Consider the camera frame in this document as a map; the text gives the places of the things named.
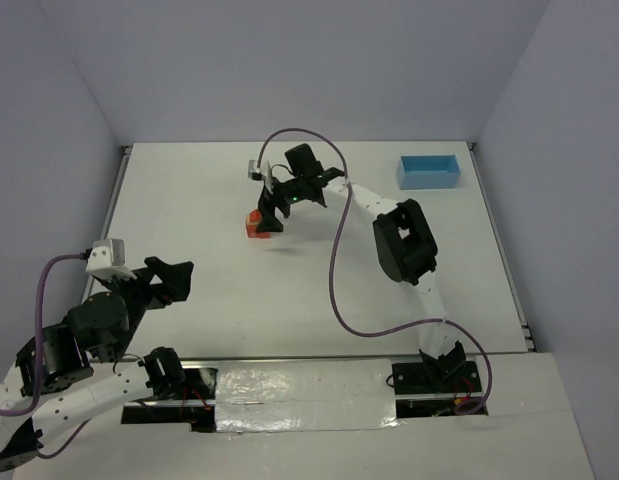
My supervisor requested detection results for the blue plastic bin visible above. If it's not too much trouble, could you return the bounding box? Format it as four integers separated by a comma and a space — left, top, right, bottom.
397, 155, 461, 190

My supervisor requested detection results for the red wedge block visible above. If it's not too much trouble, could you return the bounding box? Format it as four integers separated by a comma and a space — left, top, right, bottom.
246, 210, 262, 225

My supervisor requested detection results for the plain red cube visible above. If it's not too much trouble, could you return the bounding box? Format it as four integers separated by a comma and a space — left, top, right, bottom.
246, 225, 258, 238

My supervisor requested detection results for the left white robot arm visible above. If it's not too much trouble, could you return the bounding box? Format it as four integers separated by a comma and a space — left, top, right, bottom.
0, 246, 194, 473

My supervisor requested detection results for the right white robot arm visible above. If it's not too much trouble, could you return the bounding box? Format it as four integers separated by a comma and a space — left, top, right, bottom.
248, 143, 466, 390

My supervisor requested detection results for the silver tape sheet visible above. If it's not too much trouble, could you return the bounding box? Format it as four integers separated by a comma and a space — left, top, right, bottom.
214, 359, 399, 433

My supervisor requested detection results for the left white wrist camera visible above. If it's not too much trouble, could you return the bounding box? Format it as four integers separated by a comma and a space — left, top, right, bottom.
86, 238, 136, 282

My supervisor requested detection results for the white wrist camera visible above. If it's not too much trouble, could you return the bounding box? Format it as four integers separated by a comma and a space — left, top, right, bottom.
86, 238, 136, 282
247, 159, 274, 194

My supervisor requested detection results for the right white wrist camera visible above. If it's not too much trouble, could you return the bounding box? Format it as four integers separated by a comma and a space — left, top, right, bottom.
247, 159, 274, 194

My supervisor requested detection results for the left aluminium table rail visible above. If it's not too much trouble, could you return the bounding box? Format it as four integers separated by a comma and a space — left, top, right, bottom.
68, 144, 133, 360

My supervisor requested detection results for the aluminium table rail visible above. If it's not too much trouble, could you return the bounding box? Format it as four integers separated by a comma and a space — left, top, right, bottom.
467, 142, 537, 352
68, 144, 133, 360

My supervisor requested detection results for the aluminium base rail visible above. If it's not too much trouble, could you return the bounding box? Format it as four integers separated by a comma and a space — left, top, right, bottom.
121, 358, 484, 434

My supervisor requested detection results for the right aluminium table rail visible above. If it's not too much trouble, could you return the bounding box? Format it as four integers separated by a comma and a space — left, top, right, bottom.
467, 142, 537, 352

